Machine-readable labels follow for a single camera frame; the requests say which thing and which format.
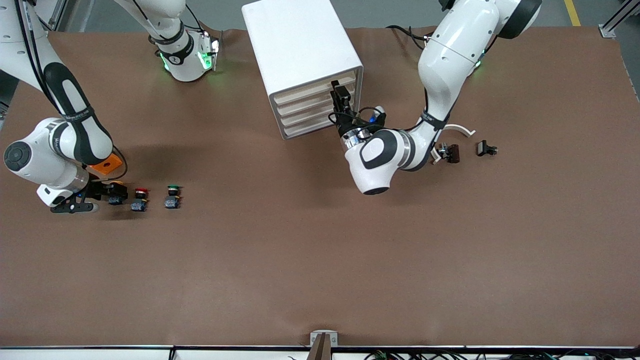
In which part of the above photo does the white plastic drawer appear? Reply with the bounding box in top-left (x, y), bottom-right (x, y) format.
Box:
top-left (273, 71), bottom-right (358, 105)
top-left (278, 95), bottom-right (358, 127)
top-left (282, 105), bottom-right (359, 139)
top-left (275, 84), bottom-right (358, 116)

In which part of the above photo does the dark brown post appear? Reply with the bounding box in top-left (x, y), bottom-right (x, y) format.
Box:
top-left (306, 333), bottom-right (332, 360)

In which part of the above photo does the red push button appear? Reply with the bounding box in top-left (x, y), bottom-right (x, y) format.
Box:
top-left (130, 187), bottom-right (150, 213)

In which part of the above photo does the grey metal bracket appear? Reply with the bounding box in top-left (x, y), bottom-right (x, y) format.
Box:
top-left (310, 330), bottom-right (339, 347)

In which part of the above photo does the brown metal switch component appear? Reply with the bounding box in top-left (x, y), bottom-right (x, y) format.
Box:
top-left (436, 143), bottom-right (461, 164)

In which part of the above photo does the white curved plastic clip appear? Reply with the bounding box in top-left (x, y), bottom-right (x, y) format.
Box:
top-left (431, 123), bottom-right (477, 166)

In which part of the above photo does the yellow push button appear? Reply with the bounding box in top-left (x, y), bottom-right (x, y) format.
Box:
top-left (108, 181), bottom-right (127, 206)

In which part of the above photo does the white drawer cabinet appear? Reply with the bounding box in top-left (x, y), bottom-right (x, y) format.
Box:
top-left (242, 0), bottom-right (364, 141)

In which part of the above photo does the black base cable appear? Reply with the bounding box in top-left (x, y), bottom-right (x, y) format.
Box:
top-left (387, 24), bottom-right (427, 52)

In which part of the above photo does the green push button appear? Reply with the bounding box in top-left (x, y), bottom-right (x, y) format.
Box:
top-left (164, 184), bottom-right (183, 210)

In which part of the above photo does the aluminium frame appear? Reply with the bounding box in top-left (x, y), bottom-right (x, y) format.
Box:
top-left (31, 0), bottom-right (77, 33)
top-left (598, 0), bottom-right (640, 39)

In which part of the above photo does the orange and black box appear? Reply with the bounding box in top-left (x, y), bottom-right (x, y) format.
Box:
top-left (89, 154), bottom-right (124, 176)

